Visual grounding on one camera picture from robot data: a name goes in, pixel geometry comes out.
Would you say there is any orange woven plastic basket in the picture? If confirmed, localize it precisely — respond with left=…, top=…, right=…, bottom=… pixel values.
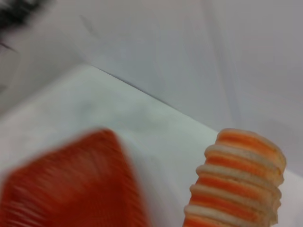
left=0, top=127, right=152, bottom=227

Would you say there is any orange striped bread roll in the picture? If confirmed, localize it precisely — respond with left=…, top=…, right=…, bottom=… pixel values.
left=183, top=128, right=287, bottom=227

